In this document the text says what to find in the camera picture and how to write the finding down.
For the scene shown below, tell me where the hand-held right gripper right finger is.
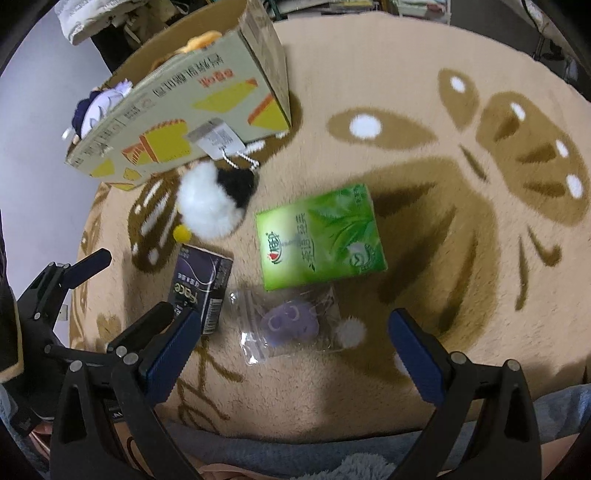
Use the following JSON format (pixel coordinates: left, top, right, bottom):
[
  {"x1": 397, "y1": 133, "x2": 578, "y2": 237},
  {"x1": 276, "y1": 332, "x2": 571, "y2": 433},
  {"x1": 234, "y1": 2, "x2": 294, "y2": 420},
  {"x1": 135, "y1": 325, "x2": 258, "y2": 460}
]
[{"x1": 388, "y1": 308, "x2": 542, "y2": 480}]

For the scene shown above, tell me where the dark purple small box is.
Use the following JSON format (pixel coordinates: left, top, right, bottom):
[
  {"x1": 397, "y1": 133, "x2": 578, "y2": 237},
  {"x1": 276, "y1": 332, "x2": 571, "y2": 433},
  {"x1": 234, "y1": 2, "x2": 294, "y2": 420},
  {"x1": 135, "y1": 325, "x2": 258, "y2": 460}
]
[{"x1": 168, "y1": 244, "x2": 233, "y2": 334}]

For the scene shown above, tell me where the purple haired plush doll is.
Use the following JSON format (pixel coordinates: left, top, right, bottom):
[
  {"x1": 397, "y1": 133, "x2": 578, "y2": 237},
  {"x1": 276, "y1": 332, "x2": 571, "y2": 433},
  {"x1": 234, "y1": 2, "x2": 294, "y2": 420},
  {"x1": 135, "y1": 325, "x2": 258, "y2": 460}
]
[{"x1": 62, "y1": 79, "x2": 132, "y2": 139}]

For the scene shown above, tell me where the black white pompom plush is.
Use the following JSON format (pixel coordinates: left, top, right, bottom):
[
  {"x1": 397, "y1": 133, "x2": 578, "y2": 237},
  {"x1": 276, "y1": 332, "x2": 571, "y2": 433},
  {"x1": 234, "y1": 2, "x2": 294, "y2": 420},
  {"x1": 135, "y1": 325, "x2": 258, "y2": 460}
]
[{"x1": 173, "y1": 117, "x2": 262, "y2": 241}]

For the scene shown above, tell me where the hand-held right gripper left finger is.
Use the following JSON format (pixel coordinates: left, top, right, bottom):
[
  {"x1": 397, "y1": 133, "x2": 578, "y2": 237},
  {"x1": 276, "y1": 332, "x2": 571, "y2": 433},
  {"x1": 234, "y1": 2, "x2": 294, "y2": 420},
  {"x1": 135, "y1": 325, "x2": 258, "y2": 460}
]
[{"x1": 48, "y1": 309, "x2": 204, "y2": 480}]

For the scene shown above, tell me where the cardboard box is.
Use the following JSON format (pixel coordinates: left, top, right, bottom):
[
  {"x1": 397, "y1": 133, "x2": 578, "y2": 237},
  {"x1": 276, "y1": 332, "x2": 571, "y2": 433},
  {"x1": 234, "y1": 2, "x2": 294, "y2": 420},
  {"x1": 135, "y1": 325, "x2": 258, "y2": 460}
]
[{"x1": 65, "y1": 0, "x2": 293, "y2": 191}]

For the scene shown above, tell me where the green tissue pack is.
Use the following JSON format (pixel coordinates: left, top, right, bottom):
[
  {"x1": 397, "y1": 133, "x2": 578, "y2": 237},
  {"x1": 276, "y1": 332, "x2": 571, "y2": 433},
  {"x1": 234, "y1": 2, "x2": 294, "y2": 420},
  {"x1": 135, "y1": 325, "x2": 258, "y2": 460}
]
[{"x1": 255, "y1": 183, "x2": 387, "y2": 291}]

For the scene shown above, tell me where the purple keychain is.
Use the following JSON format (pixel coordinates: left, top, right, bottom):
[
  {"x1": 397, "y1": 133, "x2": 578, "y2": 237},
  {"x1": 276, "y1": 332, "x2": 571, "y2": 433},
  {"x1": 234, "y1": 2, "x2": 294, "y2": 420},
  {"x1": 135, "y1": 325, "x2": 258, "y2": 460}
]
[{"x1": 231, "y1": 286, "x2": 368, "y2": 366}]

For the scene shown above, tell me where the orange yellow plush toy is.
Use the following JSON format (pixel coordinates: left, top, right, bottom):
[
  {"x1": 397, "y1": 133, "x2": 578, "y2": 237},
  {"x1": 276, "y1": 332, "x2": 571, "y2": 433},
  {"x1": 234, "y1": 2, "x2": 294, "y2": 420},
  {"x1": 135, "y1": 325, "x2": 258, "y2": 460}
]
[{"x1": 152, "y1": 30, "x2": 222, "y2": 70}]

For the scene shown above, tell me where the beige patterned blanket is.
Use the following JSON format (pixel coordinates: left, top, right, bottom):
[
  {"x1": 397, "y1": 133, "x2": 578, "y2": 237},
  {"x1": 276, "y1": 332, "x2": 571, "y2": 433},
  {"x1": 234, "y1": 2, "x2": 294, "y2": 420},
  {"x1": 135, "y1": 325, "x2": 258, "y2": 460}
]
[{"x1": 69, "y1": 9, "x2": 591, "y2": 435}]

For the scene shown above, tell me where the pile of magazines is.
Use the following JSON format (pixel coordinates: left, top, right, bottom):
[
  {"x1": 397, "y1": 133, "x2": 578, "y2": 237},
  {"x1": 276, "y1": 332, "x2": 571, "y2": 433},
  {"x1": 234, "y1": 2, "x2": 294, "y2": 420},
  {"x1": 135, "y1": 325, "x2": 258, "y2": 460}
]
[{"x1": 277, "y1": 0, "x2": 384, "y2": 14}]

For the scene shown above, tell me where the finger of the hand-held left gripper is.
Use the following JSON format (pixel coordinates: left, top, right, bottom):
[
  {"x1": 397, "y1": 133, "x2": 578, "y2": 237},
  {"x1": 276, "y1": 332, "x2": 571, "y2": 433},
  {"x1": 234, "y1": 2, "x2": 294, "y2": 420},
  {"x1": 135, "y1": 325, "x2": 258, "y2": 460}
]
[
  {"x1": 16, "y1": 248, "x2": 113, "y2": 324},
  {"x1": 44, "y1": 302, "x2": 175, "y2": 367}
]

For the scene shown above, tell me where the white puffer jacket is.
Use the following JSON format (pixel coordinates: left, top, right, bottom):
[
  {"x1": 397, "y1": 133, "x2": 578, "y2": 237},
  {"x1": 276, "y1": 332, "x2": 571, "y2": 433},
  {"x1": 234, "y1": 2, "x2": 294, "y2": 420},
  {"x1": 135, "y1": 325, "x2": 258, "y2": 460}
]
[{"x1": 55, "y1": 0, "x2": 153, "y2": 46}]

